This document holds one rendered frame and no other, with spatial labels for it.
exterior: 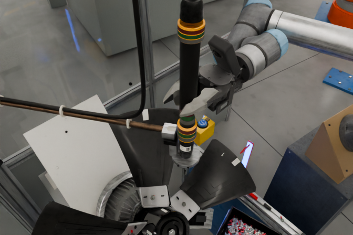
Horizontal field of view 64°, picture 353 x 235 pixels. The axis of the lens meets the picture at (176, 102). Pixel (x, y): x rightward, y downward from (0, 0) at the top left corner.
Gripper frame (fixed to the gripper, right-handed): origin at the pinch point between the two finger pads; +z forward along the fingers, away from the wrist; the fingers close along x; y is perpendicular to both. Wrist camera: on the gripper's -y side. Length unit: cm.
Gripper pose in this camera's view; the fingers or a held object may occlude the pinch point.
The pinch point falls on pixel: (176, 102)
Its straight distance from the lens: 53.6
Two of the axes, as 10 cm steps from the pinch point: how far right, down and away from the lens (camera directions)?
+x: -6.8, -5.2, 5.1
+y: 0.0, 7.0, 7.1
